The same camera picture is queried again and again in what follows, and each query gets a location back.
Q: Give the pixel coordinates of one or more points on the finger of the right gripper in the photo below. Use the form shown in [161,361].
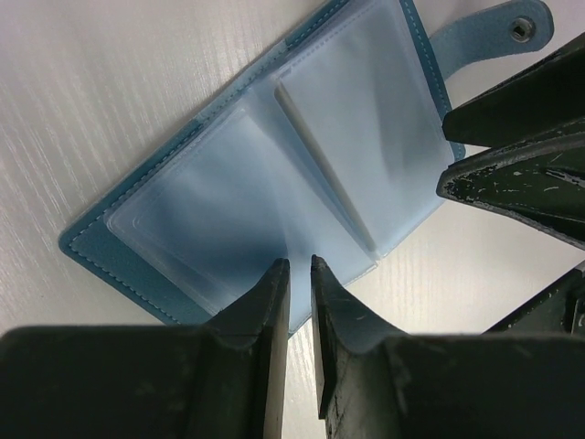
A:
[545,98]
[540,184]

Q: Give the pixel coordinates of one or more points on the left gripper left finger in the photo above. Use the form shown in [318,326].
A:
[221,379]

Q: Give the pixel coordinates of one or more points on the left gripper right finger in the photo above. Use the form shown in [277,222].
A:
[521,378]

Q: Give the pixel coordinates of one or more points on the blue leather card holder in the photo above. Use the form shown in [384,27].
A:
[329,144]

